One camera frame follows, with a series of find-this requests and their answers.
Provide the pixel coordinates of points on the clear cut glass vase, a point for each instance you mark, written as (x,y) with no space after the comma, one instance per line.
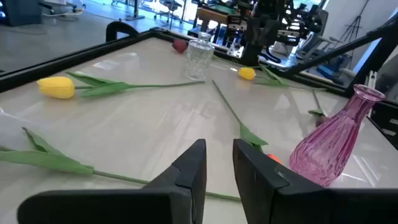
(199,59)

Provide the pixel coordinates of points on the black office chair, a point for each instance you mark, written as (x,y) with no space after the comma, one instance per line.
(169,7)

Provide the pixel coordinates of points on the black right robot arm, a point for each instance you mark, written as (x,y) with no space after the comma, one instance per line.
(252,49)

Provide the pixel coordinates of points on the black metal table frame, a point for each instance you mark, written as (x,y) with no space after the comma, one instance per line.
(62,63)

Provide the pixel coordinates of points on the black tripod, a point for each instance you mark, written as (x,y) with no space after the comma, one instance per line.
(354,25)

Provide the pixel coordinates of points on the pink ribbed glass vase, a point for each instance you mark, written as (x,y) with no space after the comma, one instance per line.
(329,146)

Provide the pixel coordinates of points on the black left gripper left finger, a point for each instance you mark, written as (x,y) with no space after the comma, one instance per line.
(124,208)

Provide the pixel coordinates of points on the wooden workbench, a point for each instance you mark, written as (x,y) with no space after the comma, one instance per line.
(211,15)

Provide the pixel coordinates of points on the dark blue cabinet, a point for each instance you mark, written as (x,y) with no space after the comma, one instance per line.
(20,12)

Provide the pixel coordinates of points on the orange artificial tulip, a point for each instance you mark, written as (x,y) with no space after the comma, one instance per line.
(46,158)
(250,137)

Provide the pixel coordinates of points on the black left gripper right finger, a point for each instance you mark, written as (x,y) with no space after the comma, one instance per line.
(295,205)

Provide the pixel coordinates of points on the yellow artificial tulip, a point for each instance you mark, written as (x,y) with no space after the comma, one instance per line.
(247,73)
(56,87)

